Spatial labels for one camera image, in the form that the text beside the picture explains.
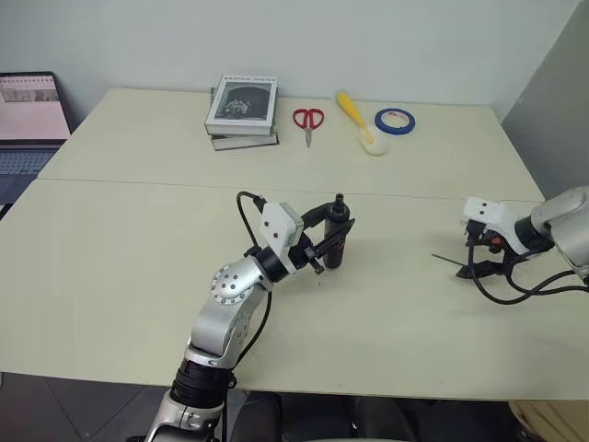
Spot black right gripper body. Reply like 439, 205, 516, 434
461, 219, 505, 257

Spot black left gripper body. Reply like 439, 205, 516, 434
288, 231, 324, 277

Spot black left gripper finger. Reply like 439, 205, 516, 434
308, 217, 357, 260
300, 204, 336, 230

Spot black electric screwdriver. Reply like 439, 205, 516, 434
321, 192, 352, 271

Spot thin metal screwdriver bit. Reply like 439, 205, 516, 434
431, 252, 465, 268

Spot stack of grey books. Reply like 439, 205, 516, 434
208, 86, 282, 152

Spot yellow brush with white sponge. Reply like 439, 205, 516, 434
334, 89, 390, 158

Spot blue tape roll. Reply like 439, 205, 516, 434
373, 108, 418, 137

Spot grey graphic design book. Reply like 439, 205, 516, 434
204, 75, 280, 136

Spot grey partition panel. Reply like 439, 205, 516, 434
500, 0, 589, 204

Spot open grey laptop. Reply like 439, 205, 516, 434
0, 70, 74, 220

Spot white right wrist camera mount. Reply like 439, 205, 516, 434
461, 196, 553, 255

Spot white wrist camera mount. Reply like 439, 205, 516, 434
258, 201, 306, 276
461, 196, 553, 255

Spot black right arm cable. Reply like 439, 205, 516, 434
466, 242, 589, 306

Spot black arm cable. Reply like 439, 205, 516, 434
227, 191, 272, 372
466, 242, 589, 306

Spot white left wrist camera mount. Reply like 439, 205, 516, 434
258, 201, 306, 276

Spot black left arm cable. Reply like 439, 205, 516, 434
227, 191, 272, 372

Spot red handled scissors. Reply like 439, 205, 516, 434
292, 107, 326, 149

